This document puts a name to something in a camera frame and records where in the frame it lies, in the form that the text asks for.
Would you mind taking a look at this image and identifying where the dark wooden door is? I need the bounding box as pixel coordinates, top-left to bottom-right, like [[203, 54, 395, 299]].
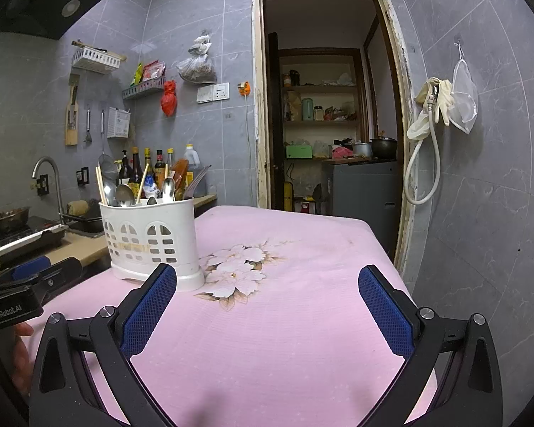
[[267, 33, 286, 210]]

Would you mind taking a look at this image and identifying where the white wall basket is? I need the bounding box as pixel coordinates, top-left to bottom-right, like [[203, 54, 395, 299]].
[[71, 41, 126, 72]]

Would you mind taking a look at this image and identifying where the wooden knife block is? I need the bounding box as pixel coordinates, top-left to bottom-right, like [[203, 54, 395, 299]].
[[64, 75, 81, 147]]

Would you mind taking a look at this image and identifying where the dark wooden chopstick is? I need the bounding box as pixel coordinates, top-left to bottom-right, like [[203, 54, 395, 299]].
[[136, 163, 150, 203]]

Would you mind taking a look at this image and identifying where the white hose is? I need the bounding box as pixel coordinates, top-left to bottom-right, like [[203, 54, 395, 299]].
[[403, 84, 441, 205]]

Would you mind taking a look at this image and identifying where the thin white cable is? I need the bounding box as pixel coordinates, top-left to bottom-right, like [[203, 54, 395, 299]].
[[246, 95, 255, 157]]

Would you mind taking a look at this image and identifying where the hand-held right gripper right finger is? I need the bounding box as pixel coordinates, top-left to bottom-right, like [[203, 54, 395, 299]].
[[358, 264, 503, 427]]

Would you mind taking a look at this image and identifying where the dark cooking pot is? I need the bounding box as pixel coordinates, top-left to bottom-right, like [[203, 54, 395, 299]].
[[371, 137, 398, 159]]

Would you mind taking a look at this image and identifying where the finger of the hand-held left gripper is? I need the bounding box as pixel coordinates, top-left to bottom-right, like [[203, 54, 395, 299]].
[[0, 255, 53, 286], [24, 257, 84, 306]]

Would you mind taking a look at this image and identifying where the cooking oil jug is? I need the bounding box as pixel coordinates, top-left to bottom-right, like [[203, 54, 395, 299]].
[[183, 143, 208, 199]]

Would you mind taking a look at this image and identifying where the person's left hand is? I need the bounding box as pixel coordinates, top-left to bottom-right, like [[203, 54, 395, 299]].
[[9, 322, 35, 396]]

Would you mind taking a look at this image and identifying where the grey fridge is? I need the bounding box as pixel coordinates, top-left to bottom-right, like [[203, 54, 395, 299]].
[[323, 159, 403, 250]]

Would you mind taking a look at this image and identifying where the red snack packet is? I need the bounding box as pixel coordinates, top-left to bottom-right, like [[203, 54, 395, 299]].
[[142, 60, 166, 81]]

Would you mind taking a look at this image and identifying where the round bowl steel spoon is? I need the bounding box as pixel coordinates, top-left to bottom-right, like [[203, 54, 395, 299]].
[[115, 184, 135, 208]]

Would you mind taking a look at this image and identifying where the wooden shelf unit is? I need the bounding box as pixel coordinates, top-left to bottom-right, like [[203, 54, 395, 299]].
[[278, 49, 366, 210]]

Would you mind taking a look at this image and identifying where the orange packet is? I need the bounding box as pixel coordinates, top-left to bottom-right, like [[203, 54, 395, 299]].
[[173, 159, 190, 188]]

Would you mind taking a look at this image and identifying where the textured handle steel spoon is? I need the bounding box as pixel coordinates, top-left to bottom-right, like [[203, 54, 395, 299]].
[[187, 165, 212, 199]]

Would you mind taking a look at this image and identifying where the grey wall rack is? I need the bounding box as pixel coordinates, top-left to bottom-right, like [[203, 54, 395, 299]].
[[122, 75, 166, 101]]

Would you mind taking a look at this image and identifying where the hanging clear plastic bag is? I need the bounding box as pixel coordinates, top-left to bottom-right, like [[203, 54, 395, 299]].
[[450, 42, 478, 134]]

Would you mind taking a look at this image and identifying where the metal strainer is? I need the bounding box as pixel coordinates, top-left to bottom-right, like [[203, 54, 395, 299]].
[[98, 153, 117, 179]]

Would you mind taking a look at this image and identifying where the clear bag of dried goods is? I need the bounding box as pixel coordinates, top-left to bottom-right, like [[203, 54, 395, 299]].
[[177, 33, 217, 85]]

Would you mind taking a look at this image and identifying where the white plastic utensil holder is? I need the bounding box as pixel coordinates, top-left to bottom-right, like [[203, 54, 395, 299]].
[[99, 198, 205, 293]]

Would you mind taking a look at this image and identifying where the gas stove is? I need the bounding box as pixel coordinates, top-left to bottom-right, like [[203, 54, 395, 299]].
[[0, 218, 68, 254]]

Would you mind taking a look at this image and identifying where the white wall socket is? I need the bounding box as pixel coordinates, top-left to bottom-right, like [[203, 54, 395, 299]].
[[197, 82, 230, 104]]

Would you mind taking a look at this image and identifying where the black sink pan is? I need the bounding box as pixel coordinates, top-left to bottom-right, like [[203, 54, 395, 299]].
[[62, 213, 105, 234]]

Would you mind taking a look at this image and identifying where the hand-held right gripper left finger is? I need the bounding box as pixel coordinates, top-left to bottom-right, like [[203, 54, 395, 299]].
[[29, 263, 179, 427]]

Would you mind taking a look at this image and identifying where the white wall box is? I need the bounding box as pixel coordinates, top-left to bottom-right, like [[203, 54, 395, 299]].
[[107, 107, 131, 138]]

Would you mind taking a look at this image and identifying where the dark wok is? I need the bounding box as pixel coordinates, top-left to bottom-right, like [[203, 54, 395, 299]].
[[0, 207, 31, 234]]

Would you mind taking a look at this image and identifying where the white door frame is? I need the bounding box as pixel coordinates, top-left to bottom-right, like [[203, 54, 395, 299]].
[[251, 0, 417, 276]]

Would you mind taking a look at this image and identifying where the red plastic bag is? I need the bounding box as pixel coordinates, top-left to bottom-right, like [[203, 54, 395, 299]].
[[161, 80, 178, 117]]

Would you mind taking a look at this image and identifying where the pink floral tablecloth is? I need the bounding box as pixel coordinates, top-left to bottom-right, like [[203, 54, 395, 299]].
[[24, 205, 437, 427]]

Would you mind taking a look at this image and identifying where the steel faucet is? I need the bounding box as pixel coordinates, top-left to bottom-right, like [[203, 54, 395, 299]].
[[32, 157, 65, 225]]

